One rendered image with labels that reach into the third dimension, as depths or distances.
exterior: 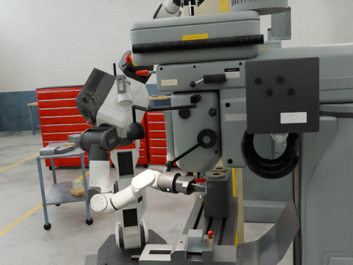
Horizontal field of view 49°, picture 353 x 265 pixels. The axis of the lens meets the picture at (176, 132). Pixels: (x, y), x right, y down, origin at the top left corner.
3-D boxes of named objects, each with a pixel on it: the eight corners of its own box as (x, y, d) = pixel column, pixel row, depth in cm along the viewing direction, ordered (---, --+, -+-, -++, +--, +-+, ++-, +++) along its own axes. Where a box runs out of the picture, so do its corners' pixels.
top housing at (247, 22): (128, 67, 139) (124, 21, 136) (147, 65, 164) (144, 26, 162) (261, 58, 130) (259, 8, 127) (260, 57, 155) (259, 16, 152)
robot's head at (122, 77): (121, 100, 177) (114, 93, 170) (119, 84, 180) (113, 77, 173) (133, 97, 176) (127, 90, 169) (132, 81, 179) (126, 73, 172)
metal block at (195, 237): (188, 252, 137) (187, 236, 136) (189, 244, 143) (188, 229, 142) (202, 252, 137) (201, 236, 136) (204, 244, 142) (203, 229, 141)
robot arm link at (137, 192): (155, 179, 161) (130, 194, 164) (165, 184, 168) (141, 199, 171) (151, 166, 164) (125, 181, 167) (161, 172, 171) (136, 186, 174)
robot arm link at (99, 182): (81, 211, 170) (83, 160, 172) (96, 207, 182) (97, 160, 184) (105, 212, 167) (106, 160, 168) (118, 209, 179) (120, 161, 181)
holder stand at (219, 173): (204, 216, 189) (201, 177, 186) (211, 201, 210) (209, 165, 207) (228, 217, 186) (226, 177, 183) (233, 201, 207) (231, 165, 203)
